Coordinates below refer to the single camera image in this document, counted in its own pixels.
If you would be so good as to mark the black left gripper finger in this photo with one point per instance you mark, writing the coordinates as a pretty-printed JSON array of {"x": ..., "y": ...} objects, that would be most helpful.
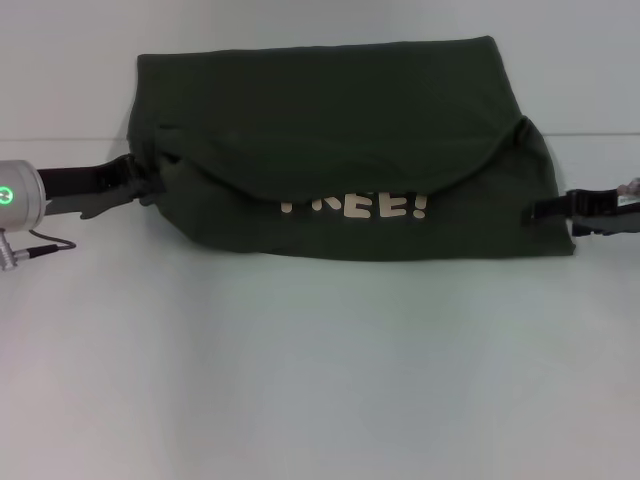
[{"x": 145, "y": 177}]

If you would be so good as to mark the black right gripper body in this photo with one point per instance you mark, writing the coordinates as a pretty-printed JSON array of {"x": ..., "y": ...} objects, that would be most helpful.
[{"x": 617, "y": 212}]

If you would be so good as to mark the dark green t-shirt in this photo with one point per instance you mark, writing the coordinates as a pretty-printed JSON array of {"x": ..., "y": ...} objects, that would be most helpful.
[{"x": 350, "y": 125}]

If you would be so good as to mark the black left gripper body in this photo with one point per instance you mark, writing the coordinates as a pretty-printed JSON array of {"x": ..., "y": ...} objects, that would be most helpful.
[{"x": 80, "y": 182}]

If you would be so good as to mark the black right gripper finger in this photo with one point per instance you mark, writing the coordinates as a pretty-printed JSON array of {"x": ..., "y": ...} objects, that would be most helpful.
[{"x": 565, "y": 206}]

